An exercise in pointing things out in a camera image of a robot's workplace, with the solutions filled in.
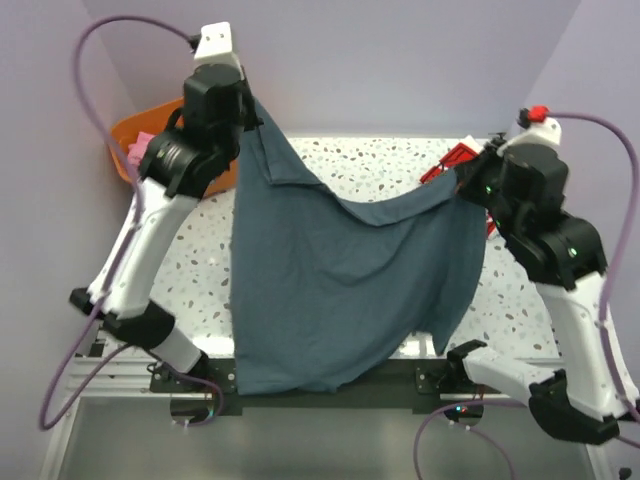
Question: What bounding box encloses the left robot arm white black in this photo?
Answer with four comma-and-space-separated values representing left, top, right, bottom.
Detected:
70, 64, 259, 392

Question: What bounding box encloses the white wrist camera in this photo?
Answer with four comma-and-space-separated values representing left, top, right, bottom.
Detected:
504, 105, 562, 149
193, 22, 242, 71

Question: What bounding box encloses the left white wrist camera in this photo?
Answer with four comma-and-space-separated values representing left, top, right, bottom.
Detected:
193, 22, 242, 71

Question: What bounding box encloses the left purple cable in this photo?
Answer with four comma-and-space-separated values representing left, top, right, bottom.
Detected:
38, 15, 226, 431

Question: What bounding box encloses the red white folded t shirt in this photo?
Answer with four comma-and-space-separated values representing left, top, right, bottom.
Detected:
420, 135, 498, 241

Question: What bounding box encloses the pink t shirt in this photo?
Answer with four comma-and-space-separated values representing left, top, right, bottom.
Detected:
127, 132, 155, 168

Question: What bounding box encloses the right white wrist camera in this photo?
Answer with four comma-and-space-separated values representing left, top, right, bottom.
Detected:
504, 105, 562, 149

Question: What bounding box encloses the purple cable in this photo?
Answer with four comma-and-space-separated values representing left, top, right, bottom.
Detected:
38, 15, 226, 431
413, 112, 640, 480

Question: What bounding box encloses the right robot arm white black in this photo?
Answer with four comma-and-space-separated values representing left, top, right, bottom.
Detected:
445, 142, 639, 445

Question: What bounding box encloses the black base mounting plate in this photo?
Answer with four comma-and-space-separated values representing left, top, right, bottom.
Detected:
149, 357, 501, 417

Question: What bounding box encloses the aluminium frame rail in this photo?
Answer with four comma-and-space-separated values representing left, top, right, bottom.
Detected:
62, 353, 172, 398

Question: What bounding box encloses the orange plastic basket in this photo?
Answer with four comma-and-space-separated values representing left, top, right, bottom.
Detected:
111, 97, 237, 198

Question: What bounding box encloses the slate blue t shirt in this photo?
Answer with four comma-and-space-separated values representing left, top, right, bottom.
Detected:
230, 107, 486, 395

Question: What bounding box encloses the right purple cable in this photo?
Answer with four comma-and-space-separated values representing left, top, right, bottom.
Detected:
413, 112, 640, 480

